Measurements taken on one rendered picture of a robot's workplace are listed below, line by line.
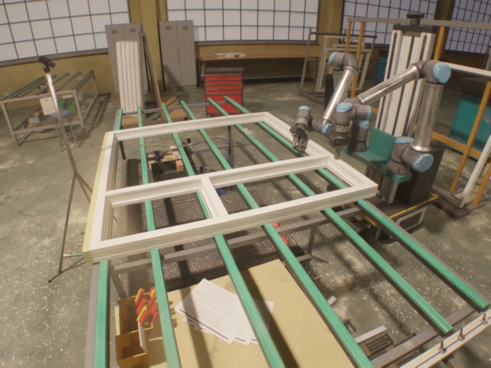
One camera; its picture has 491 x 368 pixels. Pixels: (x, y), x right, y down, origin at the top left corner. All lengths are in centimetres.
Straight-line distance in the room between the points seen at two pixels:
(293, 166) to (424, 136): 92
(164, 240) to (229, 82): 435
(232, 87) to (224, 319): 455
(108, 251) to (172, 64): 778
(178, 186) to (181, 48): 736
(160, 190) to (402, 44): 207
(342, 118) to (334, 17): 921
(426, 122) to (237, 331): 169
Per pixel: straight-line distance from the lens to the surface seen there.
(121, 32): 864
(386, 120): 264
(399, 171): 236
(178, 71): 877
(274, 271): 143
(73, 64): 932
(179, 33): 872
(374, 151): 266
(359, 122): 255
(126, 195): 158
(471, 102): 530
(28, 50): 958
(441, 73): 203
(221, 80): 532
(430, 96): 206
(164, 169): 244
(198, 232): 124
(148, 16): 873
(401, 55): 255
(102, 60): 920
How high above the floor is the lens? 169
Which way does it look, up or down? 30 degrees down
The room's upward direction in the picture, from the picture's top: straight up
